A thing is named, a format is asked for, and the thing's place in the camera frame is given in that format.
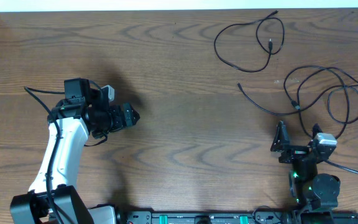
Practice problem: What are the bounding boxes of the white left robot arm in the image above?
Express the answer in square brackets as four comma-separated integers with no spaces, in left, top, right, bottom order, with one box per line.
[10,78,140,223]

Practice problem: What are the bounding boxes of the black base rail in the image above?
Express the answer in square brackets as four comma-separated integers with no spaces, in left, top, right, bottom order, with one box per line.
[85,203,358,224]

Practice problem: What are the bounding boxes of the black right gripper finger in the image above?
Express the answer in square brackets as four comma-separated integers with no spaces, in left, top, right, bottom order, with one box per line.
[270,121,290,152]
[311,123,323,139]

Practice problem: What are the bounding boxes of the thin black cable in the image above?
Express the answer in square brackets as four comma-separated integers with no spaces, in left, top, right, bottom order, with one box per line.
[213,10,285,73]
[236,65,358,140]

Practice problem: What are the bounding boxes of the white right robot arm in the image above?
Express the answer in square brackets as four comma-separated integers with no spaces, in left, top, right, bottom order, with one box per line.
[270,121,341,223]

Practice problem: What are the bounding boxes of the left camera black cable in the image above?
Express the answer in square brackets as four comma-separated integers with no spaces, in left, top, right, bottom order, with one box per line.
[23,86,71,224]

